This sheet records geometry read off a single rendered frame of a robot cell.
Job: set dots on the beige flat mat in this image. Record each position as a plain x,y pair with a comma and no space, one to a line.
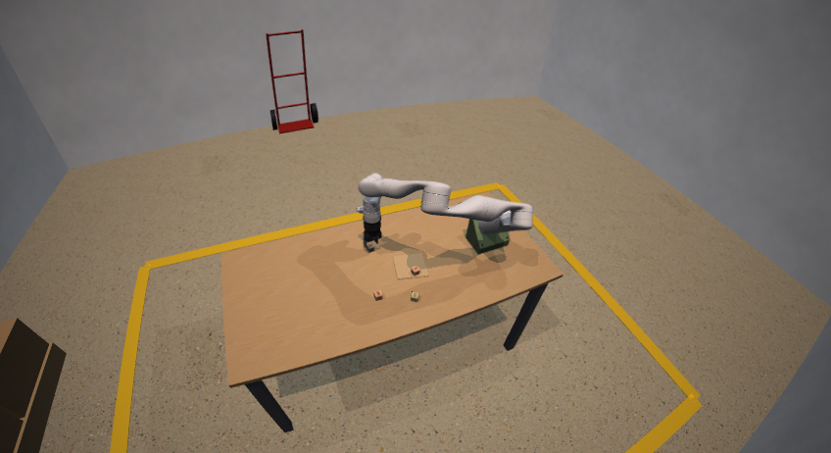
404,263

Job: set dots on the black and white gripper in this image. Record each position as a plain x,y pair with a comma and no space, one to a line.
372,222

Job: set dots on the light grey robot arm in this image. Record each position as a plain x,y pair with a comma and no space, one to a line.
435,201

